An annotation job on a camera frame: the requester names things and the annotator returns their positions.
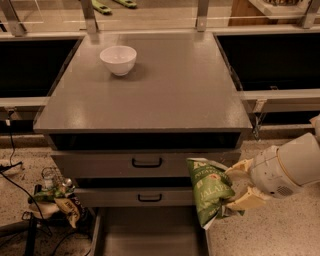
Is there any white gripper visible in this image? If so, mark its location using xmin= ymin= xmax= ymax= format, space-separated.
xmin=225 ymin=146 xmax=302 ymax=211

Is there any green jalapeno chip bag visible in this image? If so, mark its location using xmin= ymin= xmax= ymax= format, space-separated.
xmin=186 ymin=158 xmax=245 ymax=230

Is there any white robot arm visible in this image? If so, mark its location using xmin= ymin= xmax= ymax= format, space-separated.
xmin=226 ymin=115 xmax=320 ymax=211

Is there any grey top drawer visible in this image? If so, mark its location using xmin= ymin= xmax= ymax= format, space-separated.
xmin=52 ymin=150 xmax=241 ymax=178

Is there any grey open bottom drawer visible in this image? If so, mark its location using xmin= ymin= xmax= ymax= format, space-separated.
xmin=89 ymin=206 xmax=212 ymax=256

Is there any grey middle drawer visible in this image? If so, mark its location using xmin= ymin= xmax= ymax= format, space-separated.
xmin=75 ymin=187 xmax=195 ymax=207

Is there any grey drawer cabinet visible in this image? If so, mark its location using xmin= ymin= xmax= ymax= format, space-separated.
xmin=32 ymin=31 xmax=253 ymax=256

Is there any wooden box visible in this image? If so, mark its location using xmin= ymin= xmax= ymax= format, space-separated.
xmin=228 ymin=0 xmax=307 ymax=26

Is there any white ceramic bowl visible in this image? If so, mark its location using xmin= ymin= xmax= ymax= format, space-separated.
xmin=100 ymin=45 xmax=137 ymax=76

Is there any clear plastic bottle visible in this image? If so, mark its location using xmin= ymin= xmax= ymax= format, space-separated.
xmin=41 ymin=167 xmax=56 ymax=190

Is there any pile of snack bags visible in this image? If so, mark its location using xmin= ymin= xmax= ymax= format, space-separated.
xmin=28 ymin=186 xmax=86 ymax=228

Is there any green tool right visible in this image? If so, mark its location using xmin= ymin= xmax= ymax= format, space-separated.
xmin=114 ymin=0 xmax=137 ymax=9

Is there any green tool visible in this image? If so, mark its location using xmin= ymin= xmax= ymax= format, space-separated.
xmin=91 ymin=0 xmax=112 ymax=15
xmin=114 ymin=0 xmax=137 ymax=9

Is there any green tool left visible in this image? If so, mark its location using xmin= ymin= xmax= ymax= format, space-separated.
xmin=91 ymin=0 xmax=112 ymax=15

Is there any black floor cable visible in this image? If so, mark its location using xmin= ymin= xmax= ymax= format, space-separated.
xmin=0 ymin=108 xmax=54 ymax=256

